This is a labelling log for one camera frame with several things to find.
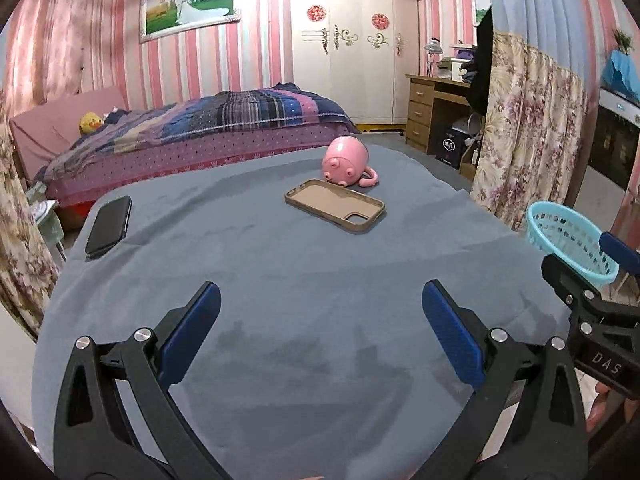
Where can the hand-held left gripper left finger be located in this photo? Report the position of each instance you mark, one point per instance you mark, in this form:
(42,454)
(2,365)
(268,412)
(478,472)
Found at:
(190,335)

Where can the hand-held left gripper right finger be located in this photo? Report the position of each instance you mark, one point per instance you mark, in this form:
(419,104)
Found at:
(452,335)

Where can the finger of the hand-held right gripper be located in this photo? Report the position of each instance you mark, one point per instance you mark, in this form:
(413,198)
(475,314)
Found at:
(622,257)
(570,280)

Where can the teal plastic basket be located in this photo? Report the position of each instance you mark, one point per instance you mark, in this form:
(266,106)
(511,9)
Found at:
(565,230)

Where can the person's right hand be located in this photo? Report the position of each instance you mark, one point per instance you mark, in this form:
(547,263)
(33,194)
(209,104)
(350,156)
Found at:
(597,407)

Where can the black glass cabinet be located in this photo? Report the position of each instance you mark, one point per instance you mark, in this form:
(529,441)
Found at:
(615,145)

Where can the grey-blue tablecloth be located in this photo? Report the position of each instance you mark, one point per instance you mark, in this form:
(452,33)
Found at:
(300,285)

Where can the black smartphone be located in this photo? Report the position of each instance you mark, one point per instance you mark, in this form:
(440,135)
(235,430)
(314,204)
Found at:
(107,227)

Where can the blue floral curtain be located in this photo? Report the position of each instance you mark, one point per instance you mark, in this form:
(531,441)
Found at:
(530,135)
(25,240)

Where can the purple dotted bed base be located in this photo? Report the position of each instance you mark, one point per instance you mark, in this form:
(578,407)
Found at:
(200,160)

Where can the black box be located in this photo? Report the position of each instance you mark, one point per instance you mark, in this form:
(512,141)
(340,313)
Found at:
(450,149)

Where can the wooden cutting board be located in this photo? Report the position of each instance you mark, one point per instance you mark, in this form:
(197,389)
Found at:
(330,205)

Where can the white plastic stool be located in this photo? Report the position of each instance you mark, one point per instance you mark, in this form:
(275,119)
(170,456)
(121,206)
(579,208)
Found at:
(47,225)

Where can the blue cloth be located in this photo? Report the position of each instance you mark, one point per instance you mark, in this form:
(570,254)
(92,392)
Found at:
(620,77)

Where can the pink pig cup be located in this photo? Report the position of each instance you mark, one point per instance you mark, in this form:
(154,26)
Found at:
(345,160)

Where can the green potted plant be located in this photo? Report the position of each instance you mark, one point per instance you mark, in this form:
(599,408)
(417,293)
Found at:
(622,40)

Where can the bed with striped blanket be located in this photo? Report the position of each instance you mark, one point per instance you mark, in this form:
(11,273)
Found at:
(225,115)

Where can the wooden desk with drawers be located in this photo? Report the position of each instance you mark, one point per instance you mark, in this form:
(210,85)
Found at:
(420,110)

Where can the yellow duck plush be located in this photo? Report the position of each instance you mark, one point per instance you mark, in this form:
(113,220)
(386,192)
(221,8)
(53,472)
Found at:
(91,124)

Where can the black hanging garment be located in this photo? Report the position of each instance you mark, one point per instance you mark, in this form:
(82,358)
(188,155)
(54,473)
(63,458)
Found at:
(482,60)

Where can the white printer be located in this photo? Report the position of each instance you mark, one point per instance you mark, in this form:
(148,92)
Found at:
(455,65)

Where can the pink headboard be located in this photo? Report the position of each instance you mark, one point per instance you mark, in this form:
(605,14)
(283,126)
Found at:
(45,130)

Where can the desk lamp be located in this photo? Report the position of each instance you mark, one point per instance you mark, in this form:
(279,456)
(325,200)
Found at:
(432,50)

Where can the white wardrobe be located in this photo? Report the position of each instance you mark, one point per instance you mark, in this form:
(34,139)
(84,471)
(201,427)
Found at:
(360,80)

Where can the red round paper decoration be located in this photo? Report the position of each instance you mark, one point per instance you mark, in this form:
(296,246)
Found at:
(316,13)
(380,20)

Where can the pink curtain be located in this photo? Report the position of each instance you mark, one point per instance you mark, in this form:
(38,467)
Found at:
(55,25)

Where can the framed wall picture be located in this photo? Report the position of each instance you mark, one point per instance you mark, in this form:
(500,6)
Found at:
(190,5)

